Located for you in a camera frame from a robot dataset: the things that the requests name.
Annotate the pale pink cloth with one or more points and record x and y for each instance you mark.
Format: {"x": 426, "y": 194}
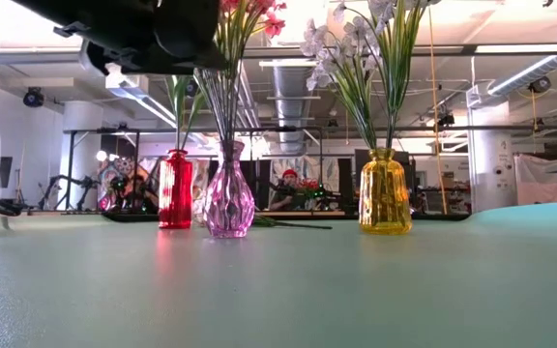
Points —
{"x": 544, "y": 174}

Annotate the black background screen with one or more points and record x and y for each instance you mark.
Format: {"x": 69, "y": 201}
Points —
{"x": 404, "y": 157}

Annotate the green table mat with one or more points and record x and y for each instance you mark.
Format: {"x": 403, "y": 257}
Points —
{"x": 278, "y": 290}

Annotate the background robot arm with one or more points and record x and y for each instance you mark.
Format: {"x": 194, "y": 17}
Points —
{"x": 66, "y": 182}

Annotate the white pillar with sticker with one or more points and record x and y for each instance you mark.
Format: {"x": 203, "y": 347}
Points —
{"x": 491, "y": 164}

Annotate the white ceiling duct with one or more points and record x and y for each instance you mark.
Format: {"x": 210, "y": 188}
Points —
{"x": 133, "y": 89}

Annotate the slanted silver duct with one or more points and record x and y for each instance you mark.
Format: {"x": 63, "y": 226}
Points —
{"x": 525, "y": 77}

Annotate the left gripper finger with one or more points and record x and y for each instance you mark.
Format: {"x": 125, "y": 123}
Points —
{"x": 191, "y": 34}

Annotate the person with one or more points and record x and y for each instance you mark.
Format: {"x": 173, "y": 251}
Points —
{"x": 288, "y": 191}

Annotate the colourful patterned cloth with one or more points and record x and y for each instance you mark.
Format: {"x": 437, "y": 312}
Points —
{"x": 124, "y": 169}

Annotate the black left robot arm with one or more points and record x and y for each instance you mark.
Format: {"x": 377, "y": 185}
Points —
{"x": 46, "y": 9}

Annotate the white leaf-pattern cloth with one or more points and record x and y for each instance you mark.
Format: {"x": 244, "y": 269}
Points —
{"x": 307, "y": 164}

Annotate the black table frame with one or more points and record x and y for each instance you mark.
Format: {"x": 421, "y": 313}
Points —
{"x": 128, "y": 217}

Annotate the pink faceted glass vase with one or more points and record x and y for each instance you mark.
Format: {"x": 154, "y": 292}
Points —
{"x": 230, "y": 203}

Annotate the black ceiling spotlight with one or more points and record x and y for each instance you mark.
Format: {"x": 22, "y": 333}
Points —
{"x": 540, "y": 84}
{"x": 33, "y": 97}

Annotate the plain white pillar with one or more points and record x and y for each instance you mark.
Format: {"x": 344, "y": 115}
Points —
{"x": 82, "y": 145}

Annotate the grey ceiling beam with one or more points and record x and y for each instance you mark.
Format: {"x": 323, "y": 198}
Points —
{"x": 452, "y": 49}

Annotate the black metal rig frame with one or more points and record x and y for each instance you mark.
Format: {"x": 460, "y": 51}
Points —
{"x": 153, "y": 130}

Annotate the silver round ventilation duct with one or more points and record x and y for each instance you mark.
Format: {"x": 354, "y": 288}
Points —
{"x": 293, "y": 111}

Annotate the red ribbed glass vase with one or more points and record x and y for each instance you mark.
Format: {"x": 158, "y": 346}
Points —
{"x": 176, "y": 193}

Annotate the yellow ribbed glass vase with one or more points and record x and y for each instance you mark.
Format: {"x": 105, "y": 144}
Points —
{"x": 385, "y": 198}

